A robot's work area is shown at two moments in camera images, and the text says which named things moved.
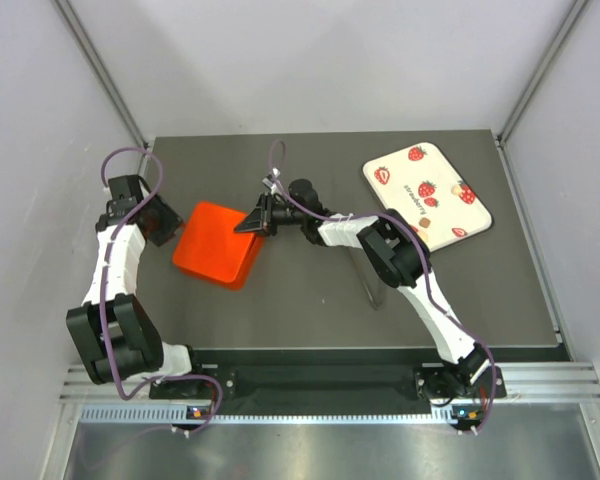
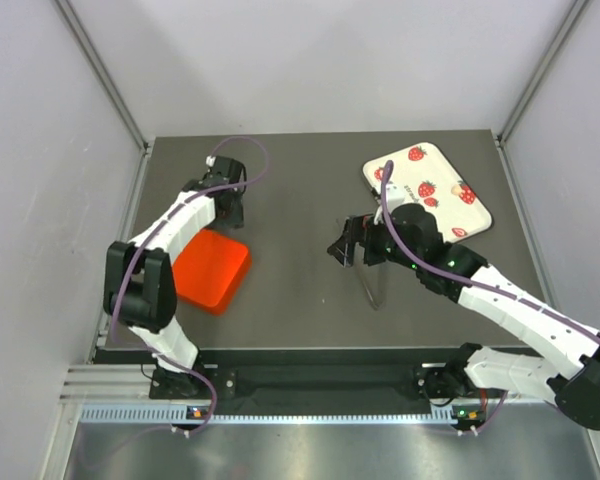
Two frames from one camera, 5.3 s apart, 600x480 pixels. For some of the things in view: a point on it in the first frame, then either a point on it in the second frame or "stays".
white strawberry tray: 421,185 stays
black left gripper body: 152,210 to 234,217
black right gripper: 262,219 to 361,229
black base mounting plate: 325,383 stays
